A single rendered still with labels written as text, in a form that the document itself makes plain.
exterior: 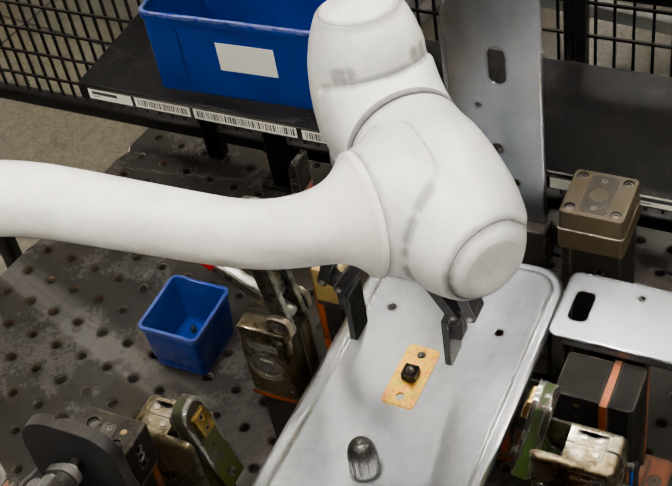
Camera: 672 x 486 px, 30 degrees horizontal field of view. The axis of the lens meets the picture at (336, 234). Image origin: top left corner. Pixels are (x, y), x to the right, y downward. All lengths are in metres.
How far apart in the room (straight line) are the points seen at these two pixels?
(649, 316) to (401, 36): 0.53
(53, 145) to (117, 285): 1.50
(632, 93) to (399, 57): 0.68
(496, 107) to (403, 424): 0.37
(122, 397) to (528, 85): 0.78
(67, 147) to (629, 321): 2.25
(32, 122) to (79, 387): 1.78
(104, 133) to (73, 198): 2.46
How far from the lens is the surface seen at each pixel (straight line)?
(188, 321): 1.90
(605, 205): 1.46
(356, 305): 1.32
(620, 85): 1.67
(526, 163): 1.47
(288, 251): 0.94
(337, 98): 1.04
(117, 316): 1.95
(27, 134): 3.53
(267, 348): 1.41
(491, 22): 1.35
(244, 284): 1.37
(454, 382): 1.37
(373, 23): 1.02
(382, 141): 0.96
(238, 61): 1.68
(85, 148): 3.42
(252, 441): 1.74
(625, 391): 1.39
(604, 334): 1.41
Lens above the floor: 2.08
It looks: 44 degrees down
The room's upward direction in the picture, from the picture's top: 11 degrees counter-clockwise
